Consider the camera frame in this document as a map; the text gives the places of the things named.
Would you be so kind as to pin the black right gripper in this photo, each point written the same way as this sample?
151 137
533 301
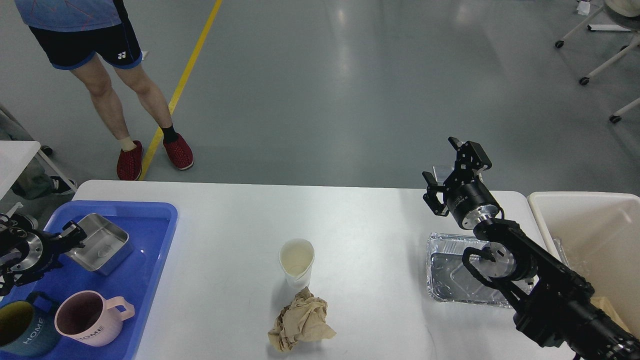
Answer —
466 197

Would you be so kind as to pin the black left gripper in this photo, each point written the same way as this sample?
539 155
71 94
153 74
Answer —
38 251

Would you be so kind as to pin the small stainless steel tray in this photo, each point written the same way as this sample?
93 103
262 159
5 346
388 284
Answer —
106 245

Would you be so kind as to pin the pink mug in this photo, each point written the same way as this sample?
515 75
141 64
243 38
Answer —
91 319

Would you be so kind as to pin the aluminium foil tray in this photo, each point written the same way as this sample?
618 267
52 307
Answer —
448 280

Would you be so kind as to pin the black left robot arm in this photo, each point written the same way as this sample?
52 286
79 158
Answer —
10 255

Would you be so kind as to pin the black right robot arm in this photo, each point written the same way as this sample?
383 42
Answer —
552 302

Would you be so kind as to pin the clear floor plate left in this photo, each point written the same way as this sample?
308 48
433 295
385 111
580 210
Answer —
442 172

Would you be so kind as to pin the dark blue home mug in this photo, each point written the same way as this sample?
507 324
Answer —
27 327

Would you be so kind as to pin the blue plastic tray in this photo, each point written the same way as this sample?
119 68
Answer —
150 227

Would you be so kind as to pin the white side table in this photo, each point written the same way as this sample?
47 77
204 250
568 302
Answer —
23 174

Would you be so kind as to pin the beige plastic bin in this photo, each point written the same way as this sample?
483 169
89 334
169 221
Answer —
599 235

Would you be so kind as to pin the white paper cup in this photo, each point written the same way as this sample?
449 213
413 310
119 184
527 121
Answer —
296 258

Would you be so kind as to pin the crumpled brown paper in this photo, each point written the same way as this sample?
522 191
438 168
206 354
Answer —
303 320

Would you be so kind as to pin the standing person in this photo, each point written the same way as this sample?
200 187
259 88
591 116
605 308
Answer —
80 36

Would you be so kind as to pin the white rolling chair base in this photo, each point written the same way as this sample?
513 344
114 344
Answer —
601 39

